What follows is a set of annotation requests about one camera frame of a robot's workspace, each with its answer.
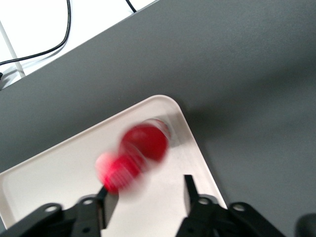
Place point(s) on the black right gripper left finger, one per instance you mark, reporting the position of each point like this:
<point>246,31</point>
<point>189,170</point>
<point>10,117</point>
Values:
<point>81,217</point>

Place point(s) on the white plastic tray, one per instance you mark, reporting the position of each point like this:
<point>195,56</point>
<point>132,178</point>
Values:
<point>61,160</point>

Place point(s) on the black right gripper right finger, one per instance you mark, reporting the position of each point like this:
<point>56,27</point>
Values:
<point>197,217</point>

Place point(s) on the white metal post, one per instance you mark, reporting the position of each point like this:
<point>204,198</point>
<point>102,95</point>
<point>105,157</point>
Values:
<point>11,47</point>

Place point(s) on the red coke bottle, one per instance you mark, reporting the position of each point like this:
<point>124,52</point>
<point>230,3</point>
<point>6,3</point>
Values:
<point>145,140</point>

